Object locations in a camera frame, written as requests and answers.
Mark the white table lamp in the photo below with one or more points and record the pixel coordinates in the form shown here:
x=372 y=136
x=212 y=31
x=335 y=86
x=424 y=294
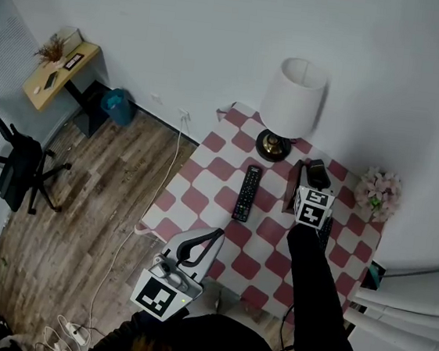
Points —
x=291 y=96

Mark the large black remote control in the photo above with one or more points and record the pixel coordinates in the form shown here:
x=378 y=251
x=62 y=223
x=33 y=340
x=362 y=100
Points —
x=247 y=193

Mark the person's beige trousers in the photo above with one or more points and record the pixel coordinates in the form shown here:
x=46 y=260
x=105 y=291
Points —
x=225 y=301

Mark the teal trash bin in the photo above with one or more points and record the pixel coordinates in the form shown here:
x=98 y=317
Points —
x=117 y=108

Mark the black desk sign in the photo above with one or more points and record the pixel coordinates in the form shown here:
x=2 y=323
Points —
x=73 y=61

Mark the blank white wall plate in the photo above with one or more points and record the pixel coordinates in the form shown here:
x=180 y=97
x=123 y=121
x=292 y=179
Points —
x=156 y=98

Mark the small white object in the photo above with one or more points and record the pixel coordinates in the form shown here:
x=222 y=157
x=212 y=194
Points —
x=36 y=90

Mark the white curtains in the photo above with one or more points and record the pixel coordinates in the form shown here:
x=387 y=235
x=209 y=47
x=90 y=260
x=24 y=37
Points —
x=405 y=310

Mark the teal box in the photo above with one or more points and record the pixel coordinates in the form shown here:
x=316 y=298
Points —
x=372 y=275

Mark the pink flower bouquet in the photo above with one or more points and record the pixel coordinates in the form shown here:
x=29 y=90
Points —
x=379 y=189

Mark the person's right forearm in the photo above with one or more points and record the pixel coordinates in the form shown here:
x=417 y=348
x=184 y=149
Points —
x=309 y=283

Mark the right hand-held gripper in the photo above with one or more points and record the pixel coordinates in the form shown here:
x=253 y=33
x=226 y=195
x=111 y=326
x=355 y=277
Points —
x=314 y=207

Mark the brown wooden organizer box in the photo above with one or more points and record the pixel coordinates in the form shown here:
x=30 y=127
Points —
x=291 y=191

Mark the yellow wooden side desk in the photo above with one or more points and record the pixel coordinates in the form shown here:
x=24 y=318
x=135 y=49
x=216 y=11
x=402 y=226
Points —
x=40 y=91

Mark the black office chair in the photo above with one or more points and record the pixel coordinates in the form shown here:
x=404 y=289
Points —
x=18 y=175

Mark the dried brown plant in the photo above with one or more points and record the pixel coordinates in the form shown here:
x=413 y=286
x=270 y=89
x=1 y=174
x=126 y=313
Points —
x=50 y=51

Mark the small black remote control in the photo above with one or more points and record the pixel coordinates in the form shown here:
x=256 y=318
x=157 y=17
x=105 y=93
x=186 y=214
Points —
x=324 y=238

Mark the black phone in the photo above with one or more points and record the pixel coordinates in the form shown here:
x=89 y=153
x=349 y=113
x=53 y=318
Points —
x=50 y=81

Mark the person's left forearm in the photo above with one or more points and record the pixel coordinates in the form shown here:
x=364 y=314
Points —
x=147 y=322

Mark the pale rectangular box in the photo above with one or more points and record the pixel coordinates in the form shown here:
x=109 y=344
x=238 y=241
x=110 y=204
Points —
x=70 y=36

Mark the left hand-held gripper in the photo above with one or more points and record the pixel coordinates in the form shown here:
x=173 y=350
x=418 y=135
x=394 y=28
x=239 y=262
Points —
x=162 y=294

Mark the person's black top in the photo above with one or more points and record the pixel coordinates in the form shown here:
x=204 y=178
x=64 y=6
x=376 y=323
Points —
x=224 y=340

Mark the white wall socket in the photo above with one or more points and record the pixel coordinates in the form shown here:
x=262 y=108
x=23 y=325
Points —
x=184 y=114

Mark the pink checkered tablecloth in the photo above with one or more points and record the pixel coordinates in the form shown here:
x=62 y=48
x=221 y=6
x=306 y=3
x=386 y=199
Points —
x=211 y=181

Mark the silver remote control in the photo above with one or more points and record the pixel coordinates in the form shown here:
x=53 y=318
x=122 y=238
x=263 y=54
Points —
x=317 y=165

